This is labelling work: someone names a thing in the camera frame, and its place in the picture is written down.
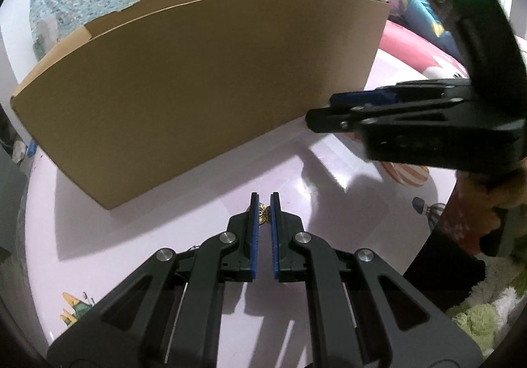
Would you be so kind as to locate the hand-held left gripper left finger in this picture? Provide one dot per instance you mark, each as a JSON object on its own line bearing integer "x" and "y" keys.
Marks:
{"x": 254, "y": 244}

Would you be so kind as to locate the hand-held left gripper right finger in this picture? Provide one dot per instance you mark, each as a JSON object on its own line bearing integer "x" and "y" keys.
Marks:
{"x": 275, "y": 244}

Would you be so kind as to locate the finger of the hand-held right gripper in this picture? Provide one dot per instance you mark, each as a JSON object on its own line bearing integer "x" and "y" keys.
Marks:
{"x": 358, "y": 97}
{"x": 329, "y": 120}

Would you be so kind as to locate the brown cardboard box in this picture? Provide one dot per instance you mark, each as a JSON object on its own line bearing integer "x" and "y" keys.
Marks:
{"x": 206, "y": 84}

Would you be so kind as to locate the person's right hand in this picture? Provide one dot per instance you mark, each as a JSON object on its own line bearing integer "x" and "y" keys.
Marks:
{"x": 498, "y": 191}

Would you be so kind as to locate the pink printed mattress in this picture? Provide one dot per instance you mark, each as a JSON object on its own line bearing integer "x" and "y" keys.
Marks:
{"x": 411, "y": 49}

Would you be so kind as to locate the blue floral blanket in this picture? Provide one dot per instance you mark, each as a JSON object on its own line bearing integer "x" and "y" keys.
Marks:
{"x": 411, "y": 6}

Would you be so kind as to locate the dark cloth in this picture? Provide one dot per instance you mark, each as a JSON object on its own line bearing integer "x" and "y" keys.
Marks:
{"x": 444, "y": 273}

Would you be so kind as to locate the small blue packet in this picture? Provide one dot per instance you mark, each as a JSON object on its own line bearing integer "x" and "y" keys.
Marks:
{"x": 31, "y": 147}

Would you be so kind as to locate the grey cabinet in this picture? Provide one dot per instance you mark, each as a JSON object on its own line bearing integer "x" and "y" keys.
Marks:
{"x": 10, "y": 203}

